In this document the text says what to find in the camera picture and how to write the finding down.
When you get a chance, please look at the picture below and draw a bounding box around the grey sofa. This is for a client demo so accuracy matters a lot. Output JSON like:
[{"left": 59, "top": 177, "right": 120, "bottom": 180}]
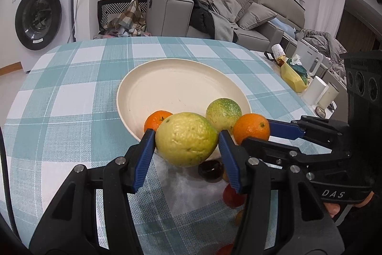
[{"left": 146, "top": 0, "right": 306, "bottom": 55}]

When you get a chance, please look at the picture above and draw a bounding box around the black patterned chair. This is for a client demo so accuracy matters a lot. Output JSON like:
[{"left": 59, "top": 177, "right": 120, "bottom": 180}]
[{"left": 97, "top": 0, "right": 149, "bottom": 34}]

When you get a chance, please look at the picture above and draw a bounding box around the grey garment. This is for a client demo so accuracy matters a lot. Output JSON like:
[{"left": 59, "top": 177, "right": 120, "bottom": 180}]
[{"left": 206, "top": 0, "right": 239, "bottom": 43}]

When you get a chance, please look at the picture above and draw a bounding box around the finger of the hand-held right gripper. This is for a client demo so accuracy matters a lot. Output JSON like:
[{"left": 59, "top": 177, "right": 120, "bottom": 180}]
[
  {"left": 240, "top": 137, "right": 353, "bottom": 181},
  {"left": 266, "top": 115, "right": 351, "bottom": 152}
]

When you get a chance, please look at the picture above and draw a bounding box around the yellow-green citrus fruit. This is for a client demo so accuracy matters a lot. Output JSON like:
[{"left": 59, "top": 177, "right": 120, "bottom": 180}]
[
  {"left": 154, "top": 112, "right": 219, "bottom": 168},
  {"left": 205, "top": 98, "right": 243, "bottom": 134}
]

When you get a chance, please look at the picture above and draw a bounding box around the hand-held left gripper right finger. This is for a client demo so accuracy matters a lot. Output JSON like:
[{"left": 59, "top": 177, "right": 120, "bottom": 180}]
[{"left": 218, "top": 130, "right": 347, "bottom": 255}]

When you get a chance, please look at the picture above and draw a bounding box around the white cylinder cup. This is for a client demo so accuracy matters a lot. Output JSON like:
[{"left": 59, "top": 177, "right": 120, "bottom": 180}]
[
  {"left": 303, "top": 76, "right": 329, "bottom": 106},
  {"left": 317, "top": 83, "right": 340, "bottom": 108}
]

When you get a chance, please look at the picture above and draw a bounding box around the cream round plate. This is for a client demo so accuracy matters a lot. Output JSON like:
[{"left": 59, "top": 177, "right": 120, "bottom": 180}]
[{"left": 116, "top": 59, "right": 253, "bottom": 160}]

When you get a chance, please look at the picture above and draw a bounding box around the small orange tangerine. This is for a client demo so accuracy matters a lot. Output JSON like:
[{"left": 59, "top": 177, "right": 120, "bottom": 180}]
[{"left": 144, "top": 110, "right": 174, "bottom": 133}]

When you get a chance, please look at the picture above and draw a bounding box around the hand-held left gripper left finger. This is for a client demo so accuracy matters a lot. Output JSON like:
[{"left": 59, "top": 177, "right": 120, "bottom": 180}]
[{"left": 28, "top": 129, "right": 157, "bottom": 255}]

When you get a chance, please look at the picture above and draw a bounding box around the grey pillow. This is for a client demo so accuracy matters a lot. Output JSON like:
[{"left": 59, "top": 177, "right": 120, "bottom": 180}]
[
  {"left": 237, "top": 2, "right": 278, "bottom": 31},
  {"left": 219, "top": 0, "right": 257, "bottom": 23}
]

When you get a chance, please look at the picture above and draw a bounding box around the person's right hand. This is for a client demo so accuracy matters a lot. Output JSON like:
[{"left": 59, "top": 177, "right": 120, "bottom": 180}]
[{"left": 323, "top": 192, "right": 376, "bottom": 220}]

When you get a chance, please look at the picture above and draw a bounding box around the brown round fruit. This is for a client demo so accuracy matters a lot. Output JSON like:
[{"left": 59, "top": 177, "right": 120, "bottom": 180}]
[{"left": 234, "top": 209, "right": 246, "bottom": 227}]

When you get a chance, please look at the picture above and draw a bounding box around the white label bottle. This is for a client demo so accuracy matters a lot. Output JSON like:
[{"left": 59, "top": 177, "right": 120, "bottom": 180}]
[{"left": 271, "top": 44, "right": 287, "bottom": 66}]

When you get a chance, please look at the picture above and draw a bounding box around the white electric kettle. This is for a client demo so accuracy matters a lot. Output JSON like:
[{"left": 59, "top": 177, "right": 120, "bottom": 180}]
[{"left": 294, "top": 38, "right": 324, "bottom": 76}]

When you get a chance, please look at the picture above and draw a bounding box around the dark purple passion fruit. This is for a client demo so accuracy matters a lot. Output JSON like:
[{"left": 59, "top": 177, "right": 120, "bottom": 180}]
[{"left": 198, "top": 159, "right": 224, "bottom": 183}]

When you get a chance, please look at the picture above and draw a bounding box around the large orange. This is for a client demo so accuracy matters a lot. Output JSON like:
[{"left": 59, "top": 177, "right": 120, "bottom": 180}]
[{"left": 232, "top": 113, "right": 271, "bottom": 146}]

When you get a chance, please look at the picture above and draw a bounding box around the crumpled grey blanket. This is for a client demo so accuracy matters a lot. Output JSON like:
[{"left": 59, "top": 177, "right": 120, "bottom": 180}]
[{"left": 295, "top": 29, "right": 347, "bottom": 76}]

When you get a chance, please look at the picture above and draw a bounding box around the red tomato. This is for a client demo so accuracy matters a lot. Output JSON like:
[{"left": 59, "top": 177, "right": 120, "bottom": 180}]
[
  {"left": 223, "top": 184, "right": 248, "bottom": 208},
  {"left": 215, "top": 244, "right": 235, "bottom": 255}
]

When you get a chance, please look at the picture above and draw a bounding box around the teal checkered tablecloth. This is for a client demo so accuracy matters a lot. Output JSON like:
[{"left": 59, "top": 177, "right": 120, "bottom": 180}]
[{"left": 0, "top": 36, "right": 321, "bottom": 255}]

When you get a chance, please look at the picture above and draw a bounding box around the yellow bag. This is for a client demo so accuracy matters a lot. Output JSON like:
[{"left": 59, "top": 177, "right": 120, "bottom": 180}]
[{"left": 281, "top": 61, "right": 308, "bottom": 93}]

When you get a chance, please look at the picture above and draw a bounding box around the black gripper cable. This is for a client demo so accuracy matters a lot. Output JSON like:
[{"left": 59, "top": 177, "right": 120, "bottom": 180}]
[{"left": 0, "top": 126, "right": 18, "bottom": 239}]

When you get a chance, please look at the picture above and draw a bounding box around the plaid cloth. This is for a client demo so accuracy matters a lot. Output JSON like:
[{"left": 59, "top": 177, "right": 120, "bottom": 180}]
[{"left": 106, "top": 0, "right": 147, "bottom": 36}]

